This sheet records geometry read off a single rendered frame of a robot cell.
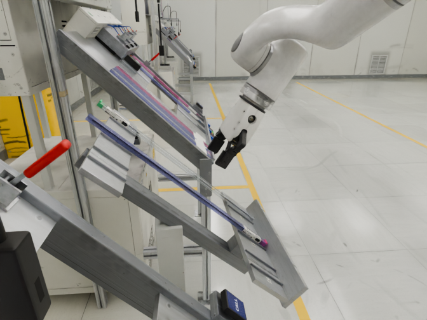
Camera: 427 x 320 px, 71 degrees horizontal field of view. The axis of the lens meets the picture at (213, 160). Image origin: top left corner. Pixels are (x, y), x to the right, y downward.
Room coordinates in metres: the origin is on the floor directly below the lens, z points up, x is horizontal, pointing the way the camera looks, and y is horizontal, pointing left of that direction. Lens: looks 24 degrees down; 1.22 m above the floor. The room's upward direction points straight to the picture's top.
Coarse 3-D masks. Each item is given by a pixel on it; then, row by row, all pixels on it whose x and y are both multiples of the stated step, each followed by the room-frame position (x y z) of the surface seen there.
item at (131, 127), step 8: (104, 104) 0.66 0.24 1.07; (128, 128) 0.66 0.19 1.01; (136, 128) 0.67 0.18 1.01; (144, 136) 0.67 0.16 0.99; (152, 144) 0.67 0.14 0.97; (160, 152) 0.67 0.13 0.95; (168, 152) 0.69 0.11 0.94; (176, 160) 0.68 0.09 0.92; (184, 168) 0.68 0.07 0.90; (192, 176) 0.68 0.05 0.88; (208, 184) 0.69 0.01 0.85; (216, 192) 0.69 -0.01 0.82; (224, 200) 0.70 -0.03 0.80; (240, 208) 0.71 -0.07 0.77; (248, 216) 0.71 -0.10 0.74
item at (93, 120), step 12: (96, 120) 0.55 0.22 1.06; (108, 132) 0.55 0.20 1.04; (120, 144) 0.55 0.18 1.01; (132, 144) 0.57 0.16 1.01; (144, 156) 0.56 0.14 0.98; (156, 168) 0.56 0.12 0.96; (180, 180) 0.58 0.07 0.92; (192, 192) 0.57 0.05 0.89; (228, 216) 0.59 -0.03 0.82; (240, 228) 0.59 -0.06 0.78
